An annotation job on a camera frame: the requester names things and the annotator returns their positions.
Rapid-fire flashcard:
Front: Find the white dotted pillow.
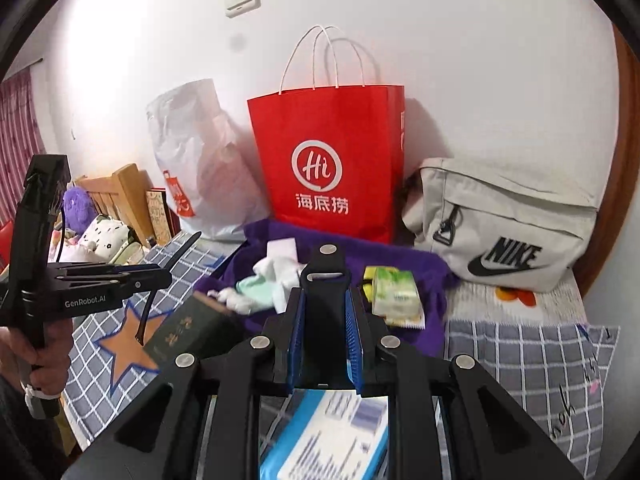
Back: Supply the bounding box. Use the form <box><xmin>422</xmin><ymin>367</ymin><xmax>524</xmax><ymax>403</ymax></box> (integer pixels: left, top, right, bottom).
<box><xmin>80</xmin><ymin>215</ymin><xmax>133</xmax><ymax>261</ymax></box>

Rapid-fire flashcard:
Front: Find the grey checked bedsheet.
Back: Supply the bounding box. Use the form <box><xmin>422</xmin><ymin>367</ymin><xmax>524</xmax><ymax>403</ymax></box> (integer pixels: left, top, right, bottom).
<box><xmin>47</xmin><ymin>232</ymin><xmax>251</xmax><ymax>466</ymax></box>

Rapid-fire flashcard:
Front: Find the person's left forearm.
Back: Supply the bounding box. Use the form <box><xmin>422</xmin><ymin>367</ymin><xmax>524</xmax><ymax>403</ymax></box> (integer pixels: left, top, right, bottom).
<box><xmin>0</xmin><ymin>375</ymin><xmax>63</xmax><ymax>466</ymax></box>

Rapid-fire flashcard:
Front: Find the grey checked pillow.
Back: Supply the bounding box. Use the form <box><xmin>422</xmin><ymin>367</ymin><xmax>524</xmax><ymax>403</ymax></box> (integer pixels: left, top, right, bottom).
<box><xmin>442</xmin><ymin>317</ymin><xmax>621</xmax><ymax>461</ymax></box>

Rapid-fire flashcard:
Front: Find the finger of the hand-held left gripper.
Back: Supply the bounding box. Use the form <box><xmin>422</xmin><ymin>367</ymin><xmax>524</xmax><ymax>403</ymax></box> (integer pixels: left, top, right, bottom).
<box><xmin>64</xmin><ymin>268</ymin><xmax>174</xmax><ymax>295</ymax></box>
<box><xmin>50</xmin><ymin>261</ymin><xmax>151</xmax><ymax>279</ymax></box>

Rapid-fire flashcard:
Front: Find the person's left hand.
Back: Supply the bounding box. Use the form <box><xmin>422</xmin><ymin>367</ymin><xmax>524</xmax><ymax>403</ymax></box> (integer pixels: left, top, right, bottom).
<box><xmin>0</xmin><ymin>316</ymin><xmax>74</xmax><ymax>401</ymax></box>

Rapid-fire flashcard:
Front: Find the white printed cloth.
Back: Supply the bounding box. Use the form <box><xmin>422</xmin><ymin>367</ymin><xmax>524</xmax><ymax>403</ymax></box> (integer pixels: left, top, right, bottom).
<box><xmin>445</xmin><ymin>280</ymin><xmax>586</xmax><ymax>323</ymax></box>

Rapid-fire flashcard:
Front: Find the purple plush toy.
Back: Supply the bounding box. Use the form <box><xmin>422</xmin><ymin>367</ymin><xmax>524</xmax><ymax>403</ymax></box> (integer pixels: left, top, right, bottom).
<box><xmin>62</xmin><ymin>186</ymin><xmax>96</xmax><ymax>233</ymax></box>

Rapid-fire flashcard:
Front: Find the red paper bag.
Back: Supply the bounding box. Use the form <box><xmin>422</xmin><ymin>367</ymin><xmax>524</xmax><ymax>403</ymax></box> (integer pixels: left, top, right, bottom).
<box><xmin>247</xmin><ymin>25</ymin><xmax>407</xmax><ymax>245</ymax></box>

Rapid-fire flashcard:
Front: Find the purple towel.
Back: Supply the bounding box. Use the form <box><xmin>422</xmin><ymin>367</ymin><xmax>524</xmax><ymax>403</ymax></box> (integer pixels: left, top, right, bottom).
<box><xmin>192</xmin><ymin>219</ymin><xmax>461</xmax><ymax>358</ymax></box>

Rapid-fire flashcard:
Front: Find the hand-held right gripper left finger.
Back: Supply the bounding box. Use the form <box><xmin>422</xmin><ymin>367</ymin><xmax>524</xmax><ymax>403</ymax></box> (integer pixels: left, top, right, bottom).
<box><xmin>62</xmin><ymin>285</ymin><xmax>307</xmax><ymax>480</ymax></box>

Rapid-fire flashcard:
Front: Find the green tissue pack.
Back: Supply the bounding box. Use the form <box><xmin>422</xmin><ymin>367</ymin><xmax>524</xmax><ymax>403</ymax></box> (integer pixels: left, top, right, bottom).
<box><xmin>372</xmin><ymin>267</ymin><xmax>426</xmax><ymax>331</ymax></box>

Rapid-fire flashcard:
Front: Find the white sponge block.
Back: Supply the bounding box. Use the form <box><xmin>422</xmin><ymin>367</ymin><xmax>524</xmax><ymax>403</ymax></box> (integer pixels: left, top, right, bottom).
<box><xmin>266</xmin><ymin>239</ymin><xmax>298</xmax><ymax>263</ymax></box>

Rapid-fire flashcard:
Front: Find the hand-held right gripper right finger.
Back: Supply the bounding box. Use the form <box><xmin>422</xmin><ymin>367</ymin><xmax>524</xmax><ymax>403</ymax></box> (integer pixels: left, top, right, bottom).
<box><xmin>344</xmin><ymin>285</ymin><xmax>583</xmax><ymax>480</ymax></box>

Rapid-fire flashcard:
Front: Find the pink striped curtain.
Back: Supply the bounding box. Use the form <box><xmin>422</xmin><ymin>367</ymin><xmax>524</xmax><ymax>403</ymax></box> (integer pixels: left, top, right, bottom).
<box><xmin>0</xmin><ymin>67</ymin><xmax>48</xmax><ymax>226</ymax></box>

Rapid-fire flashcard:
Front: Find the white crumpled cloth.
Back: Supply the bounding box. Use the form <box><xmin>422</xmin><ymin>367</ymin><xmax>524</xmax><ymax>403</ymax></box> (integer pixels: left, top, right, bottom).
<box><xmin>207</xmin><ymin>287</ymin><xmax>257</xmax><ymax>317</ymax></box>

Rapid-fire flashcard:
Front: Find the wooden headboard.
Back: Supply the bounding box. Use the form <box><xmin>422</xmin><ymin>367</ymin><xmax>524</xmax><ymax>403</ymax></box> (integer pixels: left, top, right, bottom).
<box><xmin>75</xmin><ymin>162</ymin><xmax>156</xmax><ymax>248</ymax></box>

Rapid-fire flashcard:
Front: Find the black strap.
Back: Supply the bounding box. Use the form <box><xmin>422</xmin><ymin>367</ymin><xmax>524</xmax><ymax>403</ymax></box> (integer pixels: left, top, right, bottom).
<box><xmin>132</xmin><ymin>231</ymin><xmax>203</xmax><ymax>345</ymax></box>

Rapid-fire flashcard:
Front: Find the dark green box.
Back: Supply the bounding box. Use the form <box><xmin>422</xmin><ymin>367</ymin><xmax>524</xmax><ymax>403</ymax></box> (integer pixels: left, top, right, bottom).
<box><xmin>142</xmin><ymin>294</ymin><xmax>246</xmax><ymax>373</ymax></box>

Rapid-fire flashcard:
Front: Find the white plastic bag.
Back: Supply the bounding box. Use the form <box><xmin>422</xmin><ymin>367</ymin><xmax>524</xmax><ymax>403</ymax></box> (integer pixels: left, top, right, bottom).
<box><xmin>146</xmin><ymin>78</ymin><xmax>273</xmax><ymax>242</ymax></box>

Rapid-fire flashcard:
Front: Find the blue and white packet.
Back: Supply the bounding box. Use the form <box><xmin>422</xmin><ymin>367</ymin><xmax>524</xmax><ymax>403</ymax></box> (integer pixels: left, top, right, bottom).
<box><xmin>259</xmin><ymin>389</ymin><xmax>390</xmax><ymax>480</ymax></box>

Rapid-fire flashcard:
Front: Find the yellow zip pouch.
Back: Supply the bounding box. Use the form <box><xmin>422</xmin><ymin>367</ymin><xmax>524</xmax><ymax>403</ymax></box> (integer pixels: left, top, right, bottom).
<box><xmin>361</xmin><ymin>267</ymin><xmax>379</xmax><ymax>307</ymax></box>

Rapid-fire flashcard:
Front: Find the mint green cloth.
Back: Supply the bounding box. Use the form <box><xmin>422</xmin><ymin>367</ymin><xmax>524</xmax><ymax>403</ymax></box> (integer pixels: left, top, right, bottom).
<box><xmin>235</xmin><ymin>277</ymin><xmax>281</xmax><ymax>312</ymax></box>

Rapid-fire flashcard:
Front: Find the dark framed board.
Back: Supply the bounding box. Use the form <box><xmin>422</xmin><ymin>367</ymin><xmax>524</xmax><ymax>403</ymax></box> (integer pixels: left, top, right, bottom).
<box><xmin>146</xmin><ymin>187</ymin><xmax>181</xmax><ymax>246</ymax></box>

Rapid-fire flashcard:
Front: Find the beige canvas bag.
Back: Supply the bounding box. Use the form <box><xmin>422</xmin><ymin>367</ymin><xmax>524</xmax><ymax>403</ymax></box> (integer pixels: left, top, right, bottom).
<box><xmin>402</xmin><ymin>157</ymin><xmax>601</xmax><ymax>293</ymax></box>

